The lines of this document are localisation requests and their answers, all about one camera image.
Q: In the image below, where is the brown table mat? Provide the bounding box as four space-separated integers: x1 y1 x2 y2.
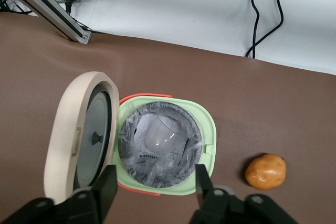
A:
0 11 336 224

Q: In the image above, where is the black power cable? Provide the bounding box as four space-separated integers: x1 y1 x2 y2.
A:
248 0 271 59
245 0 292 58

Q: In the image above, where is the brown potato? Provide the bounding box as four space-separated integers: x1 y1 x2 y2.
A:
245 153 287 191

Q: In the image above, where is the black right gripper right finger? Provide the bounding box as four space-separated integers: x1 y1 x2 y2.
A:
188 164 299 224

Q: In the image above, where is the aluminium profile post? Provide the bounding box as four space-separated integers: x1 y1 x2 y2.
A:
0 0 92 45

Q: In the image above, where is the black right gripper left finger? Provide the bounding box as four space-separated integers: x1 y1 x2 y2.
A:
0 164 118 224

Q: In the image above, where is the crinkled clear plastic bag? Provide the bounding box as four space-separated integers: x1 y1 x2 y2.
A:
119 102 203 188

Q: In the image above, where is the printed white paper leaflet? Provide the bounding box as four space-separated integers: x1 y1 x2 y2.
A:
133 119 190 163

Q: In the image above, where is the black plug cable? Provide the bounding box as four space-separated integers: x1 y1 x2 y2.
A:
59 0 74 15

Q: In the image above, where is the clear plastic measuring cup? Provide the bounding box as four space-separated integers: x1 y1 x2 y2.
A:
143 115 185 157

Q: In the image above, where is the thin black cable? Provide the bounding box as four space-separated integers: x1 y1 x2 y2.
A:
0 0 34 16

